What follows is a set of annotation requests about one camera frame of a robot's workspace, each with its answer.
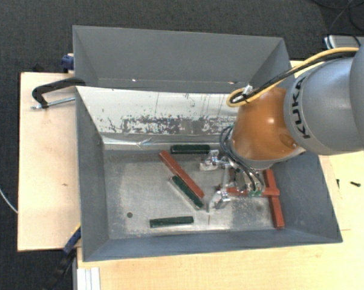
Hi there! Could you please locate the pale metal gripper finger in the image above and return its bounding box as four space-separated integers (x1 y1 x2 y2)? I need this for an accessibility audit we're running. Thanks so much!
199 149 229 172
206 190 232 213

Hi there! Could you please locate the dark green flat block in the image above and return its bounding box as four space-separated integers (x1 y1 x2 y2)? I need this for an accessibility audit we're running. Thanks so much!
170 144 212 155
171 175 205 210
149 216 195 229

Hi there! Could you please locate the red-brown flat block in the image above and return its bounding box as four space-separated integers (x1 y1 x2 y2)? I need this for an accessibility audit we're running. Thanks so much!
226 186 281 198
158 150 206 200
262 169 286 230

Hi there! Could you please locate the grey metal bin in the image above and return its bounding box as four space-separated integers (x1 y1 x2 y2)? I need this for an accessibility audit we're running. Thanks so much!
72 25 343 263

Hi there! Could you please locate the pale wood flat board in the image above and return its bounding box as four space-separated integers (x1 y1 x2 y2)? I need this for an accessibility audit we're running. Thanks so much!
17 71 82 253

